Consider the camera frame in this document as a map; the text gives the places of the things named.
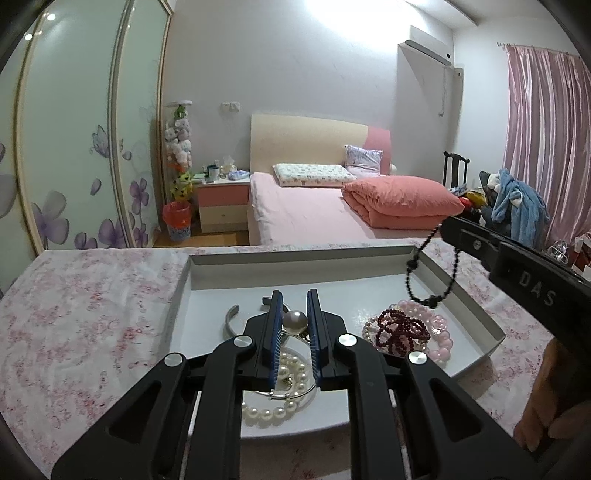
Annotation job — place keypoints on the white mug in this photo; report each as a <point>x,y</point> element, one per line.
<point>214,173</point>

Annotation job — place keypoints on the cream and pink headboard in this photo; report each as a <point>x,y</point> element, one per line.
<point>300,138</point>

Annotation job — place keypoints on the pink floral tablecloth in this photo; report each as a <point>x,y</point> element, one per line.
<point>69,323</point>

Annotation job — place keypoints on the folded pink quilt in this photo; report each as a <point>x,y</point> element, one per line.
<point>401,201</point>

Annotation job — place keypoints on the blue fleece garment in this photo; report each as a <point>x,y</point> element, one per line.
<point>517,203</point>

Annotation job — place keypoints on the wall socket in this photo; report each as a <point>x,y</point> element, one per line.
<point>230,106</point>

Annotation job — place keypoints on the bed with pink sheet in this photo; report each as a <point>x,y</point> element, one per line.
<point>295,212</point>

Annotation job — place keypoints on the floral sliding door wardrobe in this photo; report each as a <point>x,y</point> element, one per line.
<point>69,138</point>

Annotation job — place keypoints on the grey cardboard tray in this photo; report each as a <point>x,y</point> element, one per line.
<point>221,277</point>

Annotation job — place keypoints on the pink and cream nightstand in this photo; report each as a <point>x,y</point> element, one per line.
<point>221,203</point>

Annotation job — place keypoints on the white air conditioner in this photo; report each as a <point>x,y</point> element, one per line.
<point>427,46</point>

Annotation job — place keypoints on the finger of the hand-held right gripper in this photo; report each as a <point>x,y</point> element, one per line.
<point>471,237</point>

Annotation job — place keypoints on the purple floral pillow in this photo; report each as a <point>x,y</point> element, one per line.
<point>362,161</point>

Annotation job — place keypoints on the dark wooden chair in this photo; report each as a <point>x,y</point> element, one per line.
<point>455,170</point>

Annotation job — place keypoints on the red and blue trash bin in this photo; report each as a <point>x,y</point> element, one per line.
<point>177,221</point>

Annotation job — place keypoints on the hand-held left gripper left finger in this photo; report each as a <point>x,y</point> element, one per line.
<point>277,323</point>

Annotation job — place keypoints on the colourful clothes pile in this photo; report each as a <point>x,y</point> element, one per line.
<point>473,198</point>

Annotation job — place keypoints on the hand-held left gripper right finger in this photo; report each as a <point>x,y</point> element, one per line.
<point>313,323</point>

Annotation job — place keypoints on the white patterned pillow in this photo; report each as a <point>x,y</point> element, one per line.
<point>309,175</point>

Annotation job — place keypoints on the person's right hand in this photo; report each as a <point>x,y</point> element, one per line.
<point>545,392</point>

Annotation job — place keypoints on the pink curtain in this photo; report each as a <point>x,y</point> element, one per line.
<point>549,138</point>

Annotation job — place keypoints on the plush toy column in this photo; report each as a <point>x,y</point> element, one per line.
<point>179,143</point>

